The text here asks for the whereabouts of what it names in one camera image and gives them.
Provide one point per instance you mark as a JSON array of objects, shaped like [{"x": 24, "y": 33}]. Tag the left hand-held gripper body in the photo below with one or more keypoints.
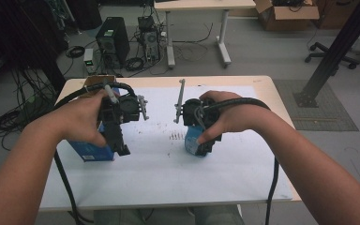
[{"x": 128, "y": 109}]

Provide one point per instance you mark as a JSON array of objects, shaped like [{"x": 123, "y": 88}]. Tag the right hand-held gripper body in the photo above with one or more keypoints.
[{"x": 192, "y": 112}]

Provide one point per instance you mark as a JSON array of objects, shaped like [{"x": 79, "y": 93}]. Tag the blue can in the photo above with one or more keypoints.
[{"x": 191, "y": 140}]

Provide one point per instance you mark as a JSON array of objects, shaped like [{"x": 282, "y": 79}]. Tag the blue cardboard box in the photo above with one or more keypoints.
[{"x": 90, "y": 151}]

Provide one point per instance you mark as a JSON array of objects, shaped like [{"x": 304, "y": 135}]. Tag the person's left hand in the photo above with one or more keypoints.
[{"x": 81, "y": 122}]

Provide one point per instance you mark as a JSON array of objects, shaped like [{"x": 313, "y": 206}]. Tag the person's right hand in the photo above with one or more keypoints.
[{"x": 243, "y": 118}]

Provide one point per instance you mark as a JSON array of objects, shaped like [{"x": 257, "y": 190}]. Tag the white table mat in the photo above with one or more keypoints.
[{"x": 168, "y": 175}]

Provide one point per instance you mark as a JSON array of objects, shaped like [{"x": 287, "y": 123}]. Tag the small white power unit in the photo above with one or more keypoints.
[{"x": 89, "y": 59}]

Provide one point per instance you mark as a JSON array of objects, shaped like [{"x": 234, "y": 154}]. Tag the person's legs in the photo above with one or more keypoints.
[{"x": 206, "y": 217}]

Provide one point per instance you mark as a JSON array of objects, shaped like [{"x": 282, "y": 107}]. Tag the black computer tower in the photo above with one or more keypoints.
[{"x": 112, "y": 40}]

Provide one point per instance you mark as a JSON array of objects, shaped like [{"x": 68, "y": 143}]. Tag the open computer case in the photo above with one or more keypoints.
[{"x": 150, "y": 40}]

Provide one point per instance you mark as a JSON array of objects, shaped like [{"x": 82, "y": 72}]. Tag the white desk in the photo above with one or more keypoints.
[{"x": 200, "y": 4}]

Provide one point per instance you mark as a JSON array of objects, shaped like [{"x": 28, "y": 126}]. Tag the grey floor mat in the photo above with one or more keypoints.
[{"x": 325, "y": 109}]

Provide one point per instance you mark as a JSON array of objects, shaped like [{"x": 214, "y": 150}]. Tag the dark curtain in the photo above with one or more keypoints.
[{"x": 18, "y": 37}]

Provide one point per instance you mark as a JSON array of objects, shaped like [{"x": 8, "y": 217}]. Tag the brown cardboard box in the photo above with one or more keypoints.
[{"x": 290, "y": 15}]

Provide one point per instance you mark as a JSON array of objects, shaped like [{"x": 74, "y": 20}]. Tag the black office chair base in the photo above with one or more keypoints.
[{"x": 320, "y": 55}]

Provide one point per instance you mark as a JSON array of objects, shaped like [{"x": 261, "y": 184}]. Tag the brown wooden cabinet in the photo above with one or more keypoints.
[{"x": 334, "y": 14}]

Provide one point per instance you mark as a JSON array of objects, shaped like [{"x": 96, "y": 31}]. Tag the black aluminium post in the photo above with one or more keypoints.
[{"x": 340, "y": 47}]

